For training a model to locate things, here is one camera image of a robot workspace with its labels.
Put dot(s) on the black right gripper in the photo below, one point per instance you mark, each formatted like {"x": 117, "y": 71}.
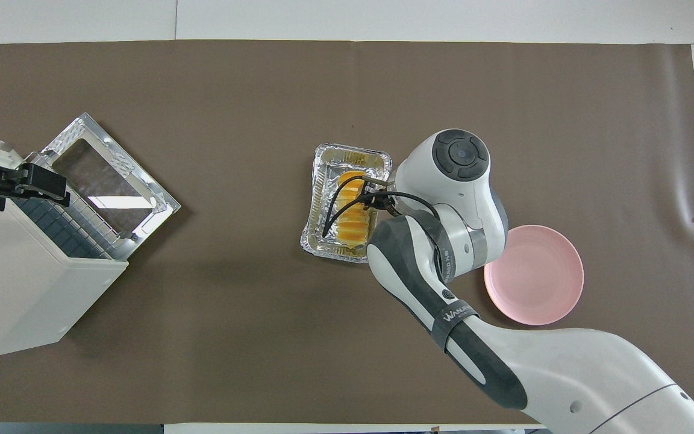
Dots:
{"x": 383, "y": 202}

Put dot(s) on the golden ridged bread loaf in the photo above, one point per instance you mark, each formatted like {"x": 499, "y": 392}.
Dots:
{"x": 356, "y": 226}

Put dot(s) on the aluminium foil tray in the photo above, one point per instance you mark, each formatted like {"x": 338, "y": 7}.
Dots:
{"x": 347, "y": 157}

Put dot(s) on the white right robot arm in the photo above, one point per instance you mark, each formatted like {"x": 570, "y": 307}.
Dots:
{"x": 540, "y": 374}

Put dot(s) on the white toaster oven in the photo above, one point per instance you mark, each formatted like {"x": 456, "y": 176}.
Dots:
{"x": 15, "y": 289}

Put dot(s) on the pink round plate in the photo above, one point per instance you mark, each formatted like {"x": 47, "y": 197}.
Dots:
{"x": 540, "y": 277}

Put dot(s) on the brown table mat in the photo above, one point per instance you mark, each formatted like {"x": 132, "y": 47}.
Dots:
{"x": 262, "y": 337}

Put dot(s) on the glass oven door metal frame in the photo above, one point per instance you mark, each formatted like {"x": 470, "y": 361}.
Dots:
{"x": 106, "y": 181}

